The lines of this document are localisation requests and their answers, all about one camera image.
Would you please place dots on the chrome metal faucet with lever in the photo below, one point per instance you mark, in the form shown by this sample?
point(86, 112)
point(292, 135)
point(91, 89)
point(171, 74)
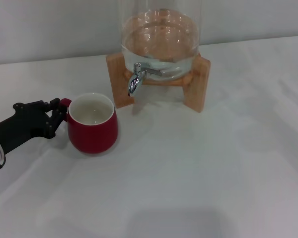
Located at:
point(135, 81)

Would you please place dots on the wooden dispenser stand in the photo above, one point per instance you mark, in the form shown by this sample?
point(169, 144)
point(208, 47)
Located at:
point(200, 86)

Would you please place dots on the clear glass water dispenser jar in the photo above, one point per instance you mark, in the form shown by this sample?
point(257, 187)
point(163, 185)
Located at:
point(161, 37)

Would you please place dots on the red ceramic cup white inside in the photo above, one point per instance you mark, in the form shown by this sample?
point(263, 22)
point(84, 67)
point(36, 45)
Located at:
point(94, 137)

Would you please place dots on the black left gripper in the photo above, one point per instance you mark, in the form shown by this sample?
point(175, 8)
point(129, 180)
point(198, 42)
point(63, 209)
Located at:
point(22, 126)

